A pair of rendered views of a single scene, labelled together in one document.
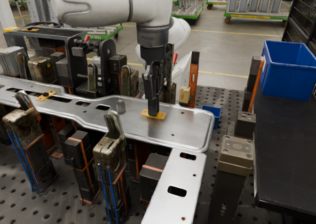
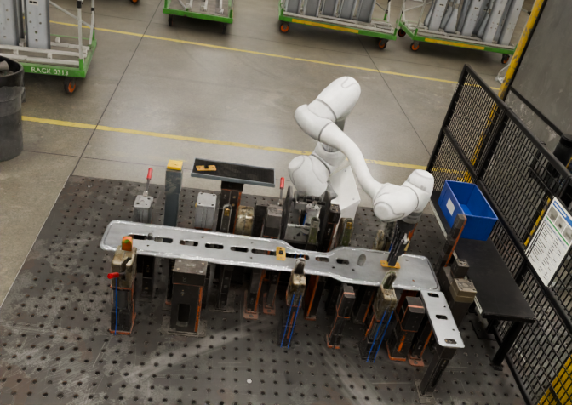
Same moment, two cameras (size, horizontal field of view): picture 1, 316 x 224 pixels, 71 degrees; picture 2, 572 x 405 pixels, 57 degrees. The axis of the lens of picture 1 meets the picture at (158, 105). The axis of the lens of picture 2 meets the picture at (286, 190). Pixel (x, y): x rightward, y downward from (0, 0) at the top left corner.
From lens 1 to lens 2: 174 cm
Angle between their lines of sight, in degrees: 23
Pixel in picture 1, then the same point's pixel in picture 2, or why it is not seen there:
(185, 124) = (416, 270)
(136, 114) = (374, 265)
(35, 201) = (289, 354)
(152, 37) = (415, 218)
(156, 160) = (413, 300)
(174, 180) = (436, 310)
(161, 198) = (437, 322)
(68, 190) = (309, 340)
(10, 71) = (207, 224)
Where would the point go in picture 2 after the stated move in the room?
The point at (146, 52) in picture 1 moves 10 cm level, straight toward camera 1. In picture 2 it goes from (407, 225) to (422, 241)
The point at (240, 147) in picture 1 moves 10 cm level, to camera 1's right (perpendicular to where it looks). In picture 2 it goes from (466, 285) to (486, 282)
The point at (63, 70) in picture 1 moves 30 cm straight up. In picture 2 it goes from (274, 222) to (287, 162)
